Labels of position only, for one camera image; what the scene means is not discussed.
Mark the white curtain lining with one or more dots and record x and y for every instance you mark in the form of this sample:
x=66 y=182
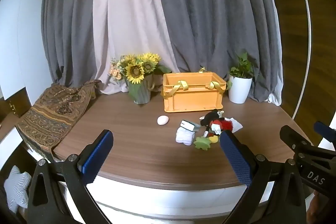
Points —
x=277 y=98

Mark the pale egg-shaped squishy toy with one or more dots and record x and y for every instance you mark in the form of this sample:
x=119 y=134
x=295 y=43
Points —
x=162 y=120

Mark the striped star-shaped cushion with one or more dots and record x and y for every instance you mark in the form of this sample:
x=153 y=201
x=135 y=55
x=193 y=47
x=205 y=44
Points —
x=17 y=187

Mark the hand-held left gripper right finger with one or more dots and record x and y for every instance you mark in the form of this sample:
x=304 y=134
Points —
x=236 y=161

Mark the white paper piece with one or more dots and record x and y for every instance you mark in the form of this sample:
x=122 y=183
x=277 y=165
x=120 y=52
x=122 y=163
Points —
x=237 y=124

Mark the white rolled socks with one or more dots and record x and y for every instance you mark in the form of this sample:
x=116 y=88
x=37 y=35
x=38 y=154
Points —
x=184 y=136

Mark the red fluffy plush toy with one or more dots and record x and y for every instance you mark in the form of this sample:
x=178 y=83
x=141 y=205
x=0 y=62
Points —
x=227 y=124

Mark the green star-shaped soft toy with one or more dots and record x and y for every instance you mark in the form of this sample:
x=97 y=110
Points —
x=202 y=143

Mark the brown patterned cloth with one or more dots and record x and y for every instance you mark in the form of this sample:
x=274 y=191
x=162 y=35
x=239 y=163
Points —
x=52 y=113

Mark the small white and grey box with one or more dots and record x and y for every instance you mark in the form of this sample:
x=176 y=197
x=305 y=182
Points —
x=189 y=125

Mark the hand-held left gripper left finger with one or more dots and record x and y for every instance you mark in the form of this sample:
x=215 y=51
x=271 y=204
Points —
x=97 y=155

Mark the sunflower bouquet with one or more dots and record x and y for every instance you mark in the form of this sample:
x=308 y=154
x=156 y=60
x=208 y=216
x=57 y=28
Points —
x=135 y=70

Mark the white plant pot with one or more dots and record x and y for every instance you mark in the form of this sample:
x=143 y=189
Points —
x=240 y=90

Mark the pale pink curtain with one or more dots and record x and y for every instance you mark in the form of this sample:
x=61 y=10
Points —
x=131 y=16

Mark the green leafy plant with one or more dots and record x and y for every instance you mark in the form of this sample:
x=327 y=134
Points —
x=242 y=66

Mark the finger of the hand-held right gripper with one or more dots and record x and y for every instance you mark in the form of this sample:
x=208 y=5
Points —
x=290 y=136
x=324 y=130

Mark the orange plastic crate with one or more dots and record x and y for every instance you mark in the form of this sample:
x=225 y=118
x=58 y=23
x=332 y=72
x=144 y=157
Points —
x=193 y=100

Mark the white wardrobe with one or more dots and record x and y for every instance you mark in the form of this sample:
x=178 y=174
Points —
x=23 y=37

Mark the grey curtain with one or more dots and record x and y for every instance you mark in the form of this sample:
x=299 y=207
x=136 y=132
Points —
x=71 y=29
x=215 y=16

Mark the mouse plush toy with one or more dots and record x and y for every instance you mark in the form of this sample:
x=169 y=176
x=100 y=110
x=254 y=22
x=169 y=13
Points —
x=211 y=120

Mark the grey ribbed vase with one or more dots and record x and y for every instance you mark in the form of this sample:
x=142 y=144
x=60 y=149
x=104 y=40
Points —
x=140 y=94

